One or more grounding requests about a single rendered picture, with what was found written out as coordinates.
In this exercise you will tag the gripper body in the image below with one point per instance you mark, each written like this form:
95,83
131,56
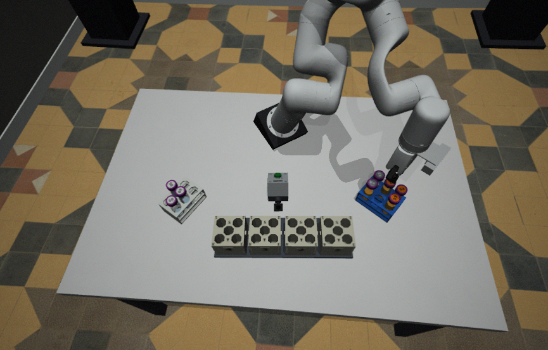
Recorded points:
402,158

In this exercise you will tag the blue tube rack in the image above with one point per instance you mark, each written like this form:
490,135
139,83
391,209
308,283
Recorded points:
377,204

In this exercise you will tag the beige bucket adapter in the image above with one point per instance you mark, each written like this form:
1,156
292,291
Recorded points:
299,231
230,240
265,235
329,227

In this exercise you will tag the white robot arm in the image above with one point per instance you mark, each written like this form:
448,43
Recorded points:
312,56

